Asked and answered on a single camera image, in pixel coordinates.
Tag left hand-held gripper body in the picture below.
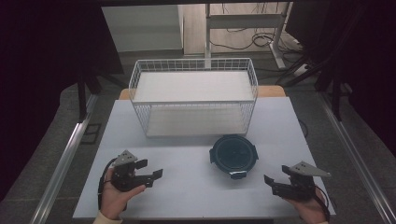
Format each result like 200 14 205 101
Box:
110 149 155 192

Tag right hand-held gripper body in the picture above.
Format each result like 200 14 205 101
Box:
272 161 332 202

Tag dark round lidded food container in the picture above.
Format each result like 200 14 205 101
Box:
208 133 260 181

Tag white wire two-tier rack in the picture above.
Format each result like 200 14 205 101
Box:
128 57 260 138

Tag person's left hand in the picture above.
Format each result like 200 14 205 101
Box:
100 168 147 220

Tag person's right hand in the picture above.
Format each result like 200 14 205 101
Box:
284 189 329 224

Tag black floor plate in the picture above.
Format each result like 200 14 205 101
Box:
80 122 103 145

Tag wooden table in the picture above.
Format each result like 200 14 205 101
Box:
119 85 287 101

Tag black stand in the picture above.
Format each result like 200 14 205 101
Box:
76 72 128 123
275 54 353 121

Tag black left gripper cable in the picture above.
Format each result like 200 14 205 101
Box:
96 157 118 210

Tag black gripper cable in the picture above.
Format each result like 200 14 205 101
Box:
96 157 118 210
313 184 332 223

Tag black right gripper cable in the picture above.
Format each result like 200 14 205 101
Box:
313 184 332 223

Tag metal floor rail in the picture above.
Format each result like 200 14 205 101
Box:
29 92 99 224
317 91 396 224

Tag black floor cables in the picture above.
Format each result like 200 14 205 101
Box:
208 27 304 53

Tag white metal desk frame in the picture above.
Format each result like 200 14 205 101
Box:
204 2 294 70

